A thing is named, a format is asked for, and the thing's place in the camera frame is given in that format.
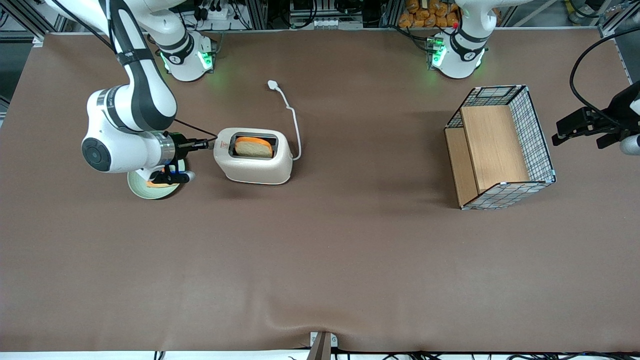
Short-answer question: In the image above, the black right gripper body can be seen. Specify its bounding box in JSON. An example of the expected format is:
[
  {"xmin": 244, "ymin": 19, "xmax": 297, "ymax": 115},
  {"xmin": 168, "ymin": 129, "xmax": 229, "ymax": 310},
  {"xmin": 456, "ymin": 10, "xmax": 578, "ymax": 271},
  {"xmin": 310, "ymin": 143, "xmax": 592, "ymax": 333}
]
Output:
[{"xmin": 172, "ymin": 133, "xmax": 192, "ymax": 162}]

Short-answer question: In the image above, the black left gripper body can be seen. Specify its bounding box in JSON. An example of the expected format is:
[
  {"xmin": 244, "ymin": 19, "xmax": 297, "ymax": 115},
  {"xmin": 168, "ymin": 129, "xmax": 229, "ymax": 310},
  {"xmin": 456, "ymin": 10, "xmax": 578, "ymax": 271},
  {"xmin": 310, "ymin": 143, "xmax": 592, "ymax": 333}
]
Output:
[{"xmin": 604, "ymin": 81, "xmax": 640, "ymax": 137}]

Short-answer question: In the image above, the white two-slot toaster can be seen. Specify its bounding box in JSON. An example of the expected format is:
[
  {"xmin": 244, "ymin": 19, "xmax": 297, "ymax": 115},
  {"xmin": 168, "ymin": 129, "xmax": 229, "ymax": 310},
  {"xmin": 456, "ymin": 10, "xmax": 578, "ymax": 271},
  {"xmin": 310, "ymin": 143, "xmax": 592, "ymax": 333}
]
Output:
[{"xmin": 213, "ymin": 127, "xmax": 294, "ymax": 186}]

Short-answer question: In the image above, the bread slice in toaster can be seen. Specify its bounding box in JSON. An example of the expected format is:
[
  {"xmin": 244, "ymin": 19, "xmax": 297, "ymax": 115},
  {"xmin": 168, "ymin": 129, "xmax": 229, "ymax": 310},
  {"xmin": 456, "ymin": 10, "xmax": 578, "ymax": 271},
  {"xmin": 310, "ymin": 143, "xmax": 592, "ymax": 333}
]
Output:
[{"xmin": 234, "ymin": 136, "xmax": 274, "ymax": 159}]

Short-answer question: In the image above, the pale green round plate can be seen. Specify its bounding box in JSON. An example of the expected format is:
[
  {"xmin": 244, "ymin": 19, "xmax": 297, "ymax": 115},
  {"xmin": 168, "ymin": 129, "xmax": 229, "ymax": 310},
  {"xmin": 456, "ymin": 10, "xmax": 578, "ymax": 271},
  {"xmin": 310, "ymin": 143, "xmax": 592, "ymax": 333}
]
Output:
[{"xmin": 127, "ymin": 159, "xmax": 187, "ymax": 200}]

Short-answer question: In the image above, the white power strip with plugs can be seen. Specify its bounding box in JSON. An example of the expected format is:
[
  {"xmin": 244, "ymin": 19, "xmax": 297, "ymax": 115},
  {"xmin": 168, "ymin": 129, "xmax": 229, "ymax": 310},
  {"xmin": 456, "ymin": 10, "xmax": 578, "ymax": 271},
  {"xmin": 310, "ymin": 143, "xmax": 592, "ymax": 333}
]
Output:
[{"xmin": 194, "ymin": 0, "xmax": 236, "ymax": 22}]

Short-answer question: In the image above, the bag of bread rolls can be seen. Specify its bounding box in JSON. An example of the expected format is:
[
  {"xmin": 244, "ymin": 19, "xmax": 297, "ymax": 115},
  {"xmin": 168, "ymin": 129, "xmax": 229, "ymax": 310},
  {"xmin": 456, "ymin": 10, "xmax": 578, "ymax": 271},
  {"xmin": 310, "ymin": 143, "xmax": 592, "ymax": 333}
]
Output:
[{"xmin": 398, "ymin": 0, "xmax": 461, "ymax": 29}]

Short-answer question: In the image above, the brown table cover cloth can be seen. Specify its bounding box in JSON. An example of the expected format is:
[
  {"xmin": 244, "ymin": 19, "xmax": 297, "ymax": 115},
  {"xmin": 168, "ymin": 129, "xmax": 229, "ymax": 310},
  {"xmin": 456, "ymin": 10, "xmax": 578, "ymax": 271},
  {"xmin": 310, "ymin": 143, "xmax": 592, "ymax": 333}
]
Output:
[{"xmin": 0, "ymin": 27, "xmax": 640, "ymax": 353}]

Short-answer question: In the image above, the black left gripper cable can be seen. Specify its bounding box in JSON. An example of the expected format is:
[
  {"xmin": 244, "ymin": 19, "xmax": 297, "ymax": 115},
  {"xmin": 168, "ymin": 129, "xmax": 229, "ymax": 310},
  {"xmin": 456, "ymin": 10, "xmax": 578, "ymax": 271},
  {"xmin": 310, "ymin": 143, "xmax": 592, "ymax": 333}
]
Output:
[{"xmin": 569, "ymin": 27, "xmax": 640, "ymax": 126}]

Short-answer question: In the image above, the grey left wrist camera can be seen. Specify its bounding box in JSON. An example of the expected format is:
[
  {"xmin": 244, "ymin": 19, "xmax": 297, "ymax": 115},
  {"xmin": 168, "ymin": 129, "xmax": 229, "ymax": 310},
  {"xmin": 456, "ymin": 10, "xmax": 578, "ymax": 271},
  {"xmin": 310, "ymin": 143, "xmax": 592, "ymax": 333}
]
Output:
[{"xmin": 619, "ymin": 133, "xmax": 640, "ymax": 156}]

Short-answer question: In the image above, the wire basket with wooden shelf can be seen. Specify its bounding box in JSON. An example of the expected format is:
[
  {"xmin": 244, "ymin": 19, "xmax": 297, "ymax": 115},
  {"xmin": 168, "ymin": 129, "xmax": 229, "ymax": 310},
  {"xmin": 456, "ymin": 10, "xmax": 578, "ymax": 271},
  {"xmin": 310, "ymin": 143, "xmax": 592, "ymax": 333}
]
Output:
[{"xmin": 444, "ymin": 84, "xmax": 557, "ymax": 211}]

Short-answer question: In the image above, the white toaster power cord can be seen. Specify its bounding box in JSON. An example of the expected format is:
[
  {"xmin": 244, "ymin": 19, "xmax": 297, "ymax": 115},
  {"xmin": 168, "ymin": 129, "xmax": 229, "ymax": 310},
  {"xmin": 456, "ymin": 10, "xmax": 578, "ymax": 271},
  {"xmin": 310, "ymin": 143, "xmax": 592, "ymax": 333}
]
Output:
[{"xmin": 267, "ymin": 80, "xmax": 302, "ymax": 162}]

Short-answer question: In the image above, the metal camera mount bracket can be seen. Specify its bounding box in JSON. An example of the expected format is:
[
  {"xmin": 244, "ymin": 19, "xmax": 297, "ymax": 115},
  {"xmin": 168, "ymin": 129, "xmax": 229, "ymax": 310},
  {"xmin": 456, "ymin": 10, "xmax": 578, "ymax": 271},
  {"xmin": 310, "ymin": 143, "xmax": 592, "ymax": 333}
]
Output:
[{"xmin": 306, "ymin": 331, "xmax": 339, "ymax": 360}]

